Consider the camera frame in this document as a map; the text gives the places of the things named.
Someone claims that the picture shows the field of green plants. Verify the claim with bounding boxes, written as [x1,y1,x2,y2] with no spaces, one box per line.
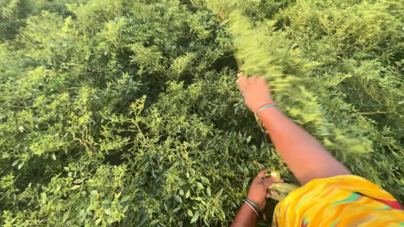
[0,0,404,227]

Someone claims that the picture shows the yellow patterned garment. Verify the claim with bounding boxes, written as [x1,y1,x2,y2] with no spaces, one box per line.
[272,175,404,227]

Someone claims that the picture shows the person's left hand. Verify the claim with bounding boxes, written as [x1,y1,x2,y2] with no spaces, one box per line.
[247,169,284,209]

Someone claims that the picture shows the tall feathery green weed plant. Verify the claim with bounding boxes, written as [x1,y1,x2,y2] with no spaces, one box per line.
[223,9,374,156]

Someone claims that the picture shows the red and teal wrist bangles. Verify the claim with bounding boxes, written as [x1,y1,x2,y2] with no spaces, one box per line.
[255,102,278,116]

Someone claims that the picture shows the person's right hand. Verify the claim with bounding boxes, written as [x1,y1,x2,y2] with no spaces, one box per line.
[236,72,274,112]

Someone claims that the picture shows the pale green plant stems bundle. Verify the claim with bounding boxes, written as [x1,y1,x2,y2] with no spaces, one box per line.
[264,170,300,202]

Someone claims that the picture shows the teal and silver wrist bangles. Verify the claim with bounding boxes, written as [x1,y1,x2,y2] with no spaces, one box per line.
[241,197,263,217]

